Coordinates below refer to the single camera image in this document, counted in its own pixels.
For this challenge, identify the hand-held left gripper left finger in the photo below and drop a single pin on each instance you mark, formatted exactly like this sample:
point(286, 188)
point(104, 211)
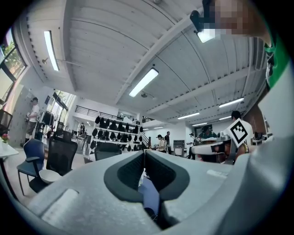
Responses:
point(92, 195)

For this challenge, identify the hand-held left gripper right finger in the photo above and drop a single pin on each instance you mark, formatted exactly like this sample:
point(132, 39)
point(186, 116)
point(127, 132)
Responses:
point(206, 195)

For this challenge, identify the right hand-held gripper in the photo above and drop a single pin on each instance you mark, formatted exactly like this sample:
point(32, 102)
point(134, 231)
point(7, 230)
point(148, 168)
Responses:
point(239, 133)

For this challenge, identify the person's right forearm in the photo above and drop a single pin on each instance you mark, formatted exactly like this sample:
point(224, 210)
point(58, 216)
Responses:
point(255, 114)

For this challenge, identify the grey cabinet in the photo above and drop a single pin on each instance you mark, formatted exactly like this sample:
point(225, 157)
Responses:
point(178, 147)

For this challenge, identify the long ceiling lamp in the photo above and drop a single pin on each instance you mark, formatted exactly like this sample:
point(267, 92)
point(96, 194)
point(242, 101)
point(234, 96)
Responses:
point(143, 82)
point(205, 35)
point(199, 124)
point(188, 115)
point(51, 50)
point(231, 102)

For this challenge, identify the white bowl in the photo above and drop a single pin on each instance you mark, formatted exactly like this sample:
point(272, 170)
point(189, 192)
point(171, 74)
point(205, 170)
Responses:
point(49, 175)

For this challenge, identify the black mesh office chair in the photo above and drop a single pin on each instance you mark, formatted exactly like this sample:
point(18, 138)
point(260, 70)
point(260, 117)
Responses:
point(60, 153)

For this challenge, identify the blue tablecloth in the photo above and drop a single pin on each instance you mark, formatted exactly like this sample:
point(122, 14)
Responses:
point(150, 192)

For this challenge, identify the black staircase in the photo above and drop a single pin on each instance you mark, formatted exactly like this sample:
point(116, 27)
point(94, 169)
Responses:
point(145, 138)

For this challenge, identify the shelf of black bags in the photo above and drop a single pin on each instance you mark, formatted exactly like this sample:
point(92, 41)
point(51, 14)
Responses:
point(114, 135)

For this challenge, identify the white shelving unit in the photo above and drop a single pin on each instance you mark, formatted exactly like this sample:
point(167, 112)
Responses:
point(114, 132)

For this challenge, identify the blue plastic chair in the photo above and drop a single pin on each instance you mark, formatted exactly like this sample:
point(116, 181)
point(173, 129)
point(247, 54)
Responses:
point(33, 151)

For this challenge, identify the ceiling fan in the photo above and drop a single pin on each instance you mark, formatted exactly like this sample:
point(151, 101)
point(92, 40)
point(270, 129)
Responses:
point(144, 94)

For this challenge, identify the black balcony railing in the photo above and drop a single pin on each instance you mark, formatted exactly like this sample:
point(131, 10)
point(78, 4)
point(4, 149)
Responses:
point(92, 111)

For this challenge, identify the small pink flower pot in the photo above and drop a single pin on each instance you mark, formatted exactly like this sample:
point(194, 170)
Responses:
point(5, 140)

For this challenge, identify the person's green purple jersey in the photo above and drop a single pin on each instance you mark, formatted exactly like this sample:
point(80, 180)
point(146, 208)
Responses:
point(275, 68)

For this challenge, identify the black mesh visitor chair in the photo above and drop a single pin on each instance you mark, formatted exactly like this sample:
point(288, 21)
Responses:
point(5, 120)

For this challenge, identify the person's head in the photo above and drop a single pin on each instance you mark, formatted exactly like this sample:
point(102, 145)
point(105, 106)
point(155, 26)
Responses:
point(234, 18)

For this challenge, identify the large window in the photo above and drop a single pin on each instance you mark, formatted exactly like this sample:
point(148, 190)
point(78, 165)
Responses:
point(10, 66)

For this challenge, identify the black head camera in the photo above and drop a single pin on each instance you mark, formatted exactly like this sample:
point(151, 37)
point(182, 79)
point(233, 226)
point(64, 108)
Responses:
point(196, 20)

